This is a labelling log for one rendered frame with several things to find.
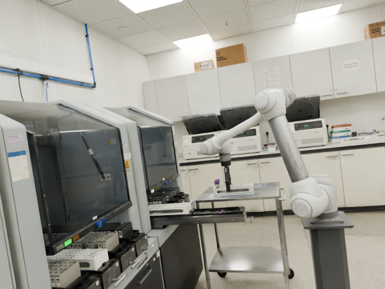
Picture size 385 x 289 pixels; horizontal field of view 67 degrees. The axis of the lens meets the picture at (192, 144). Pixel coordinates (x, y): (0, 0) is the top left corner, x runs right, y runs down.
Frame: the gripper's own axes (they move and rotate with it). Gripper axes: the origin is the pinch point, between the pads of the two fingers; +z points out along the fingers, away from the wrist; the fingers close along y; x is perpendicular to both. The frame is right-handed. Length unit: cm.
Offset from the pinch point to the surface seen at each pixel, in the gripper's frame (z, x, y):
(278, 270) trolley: 60, -28, -12
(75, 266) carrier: 1, 51, -118
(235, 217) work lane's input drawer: 8.6, -7.0, -45.0
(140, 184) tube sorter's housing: -18, 48, -51
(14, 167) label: -42, 53, -137
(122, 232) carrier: 1, 48, -80
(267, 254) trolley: 60, -22, 14
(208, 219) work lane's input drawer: 9.6, 9.8, -44.1
